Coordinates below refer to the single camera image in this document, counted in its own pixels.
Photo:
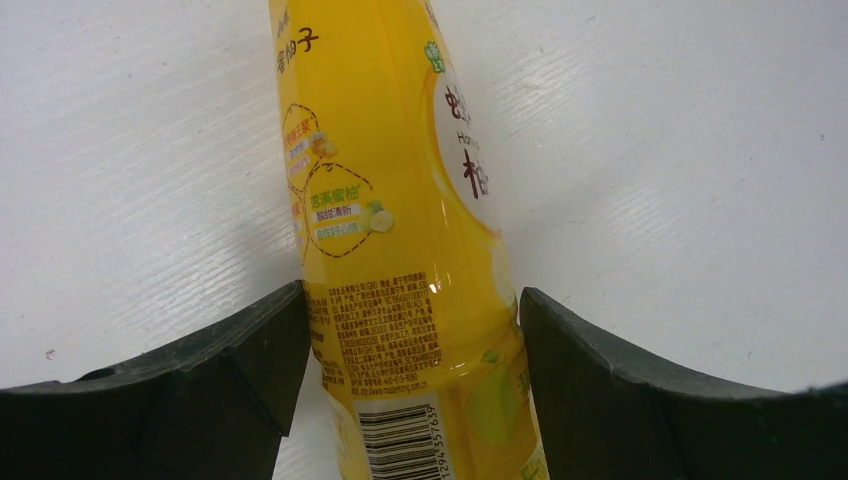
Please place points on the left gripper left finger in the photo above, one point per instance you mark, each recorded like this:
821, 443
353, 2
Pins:
214, 404

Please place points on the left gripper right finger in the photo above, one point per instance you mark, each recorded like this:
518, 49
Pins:
609, 409

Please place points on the yellow juice bottle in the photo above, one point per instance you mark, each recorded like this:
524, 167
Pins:
413, 315

